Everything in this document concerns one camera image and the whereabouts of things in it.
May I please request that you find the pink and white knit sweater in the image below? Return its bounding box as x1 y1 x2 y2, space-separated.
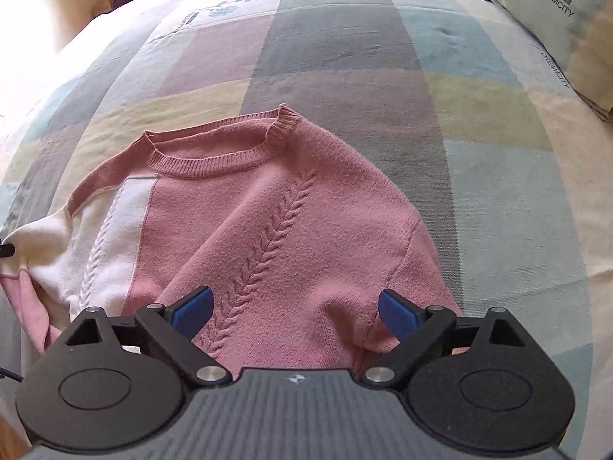
1 106 456 373

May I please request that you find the pastel patchwork bed sheet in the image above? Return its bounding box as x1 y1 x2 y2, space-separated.
1 0 612 459

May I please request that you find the pastel Dreamcity pillow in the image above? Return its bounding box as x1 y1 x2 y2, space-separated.
492 0 612 122

